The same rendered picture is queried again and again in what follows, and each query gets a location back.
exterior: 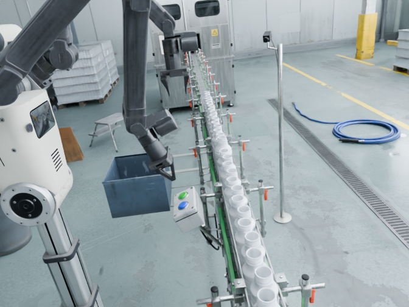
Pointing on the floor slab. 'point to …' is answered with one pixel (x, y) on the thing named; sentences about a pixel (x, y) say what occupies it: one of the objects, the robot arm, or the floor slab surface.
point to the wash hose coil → (360, 123)
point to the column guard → (366, 36)
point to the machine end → (221, 16)
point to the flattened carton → (70, 145)
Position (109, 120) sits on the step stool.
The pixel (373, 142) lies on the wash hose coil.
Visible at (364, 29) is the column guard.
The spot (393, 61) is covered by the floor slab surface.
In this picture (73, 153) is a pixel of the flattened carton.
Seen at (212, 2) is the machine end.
